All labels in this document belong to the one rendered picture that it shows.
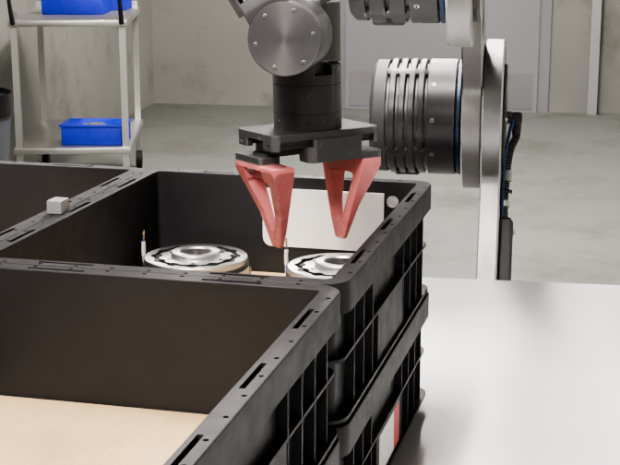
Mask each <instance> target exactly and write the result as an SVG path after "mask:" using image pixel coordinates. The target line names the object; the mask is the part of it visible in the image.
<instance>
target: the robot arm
mask: <svg viewBox="0 0 620 465"><path fill-rule="evenodd" d="M229 2H230V4H231V5H232V8H233V9H234V11H235V13H236V14H237V16H238V17H239V18H243V17H245V19H246V20H247V22H248V24H249V30H248V36H247V40H248V47H249V51H250V53H251V55H252V56H253V58H254V60H255V61H256V63H257V64H258V65H259V66H260V67H261V68H262V69H264V70H265V71H267V72H269V73H270V74H272V81H273V119H274V124H272V125H254V126H245V127H239V128H238V135H239V144H241V145H245V146H253V143H256V149H250V150H242V151H236V152H235V166H236V169H237V171H238V172H239V174H240V175H241V177H242V179H243V180H244V183H245V185H246V187H247V188H248V190H249V192H250V194H251V196H252V198H253V199H254V200H255V202H256V205H257V206H258V208H259V211H260V213H261V216H262V219H263V222H264V223H265V226H266V229H267V232H268V236H269V239H270V241H271V243H272V245H273V246H275V247H278V248H283V247H284V243H285V237H286V232H287V227H288V219H289V213H290V206H291V199H292V186H293V179H294V168H293V167H289V166H285V165H282V164H280V157H282V156H290V155H298V154H299V155H300V161H303V162H307V163H321V162H323V169H324V175H325V180H326V186H327V191H328V203H329V208H330V214H331V219H332V223H333V228H334V232H335V235H336V236H337V237H339V238H342V239H345V238H347V236H348V233H349V231H350V228H351V226H352V222H353V219H354V216H355V214H356V211H357V209H358V207H359V205H360V203H361V201H362V199H363V197H364V195H365V193H366V191H367V189H368V187H369V185H370V184H371V183H372V181H373V179H374V177H375V175H376V173H377V171H378V169H379V167H380V165H381V149H377V148H373V147H368V146H365V145H362V141H364V140H370V141H374V142H376V141H377V125H372V124H367V123H363V122H358V121H353V120H349V119H344V118H341V72H340V63H339V61H340V1H339V0H229ZM345 171H347V172H351V173H352V183H351V186H350V190H349V194H348V197H347V200H346V204H345V208H344V210H343V208H342V194H343V184H344V174H345ZM266 183H267V184H268V186H269V189H270V194H271V198H272V204H273V208H274V214H275V218H274V214H273V210H272V206H271V203H270V200H269V196H268V190H267V186H266Z"/></svg>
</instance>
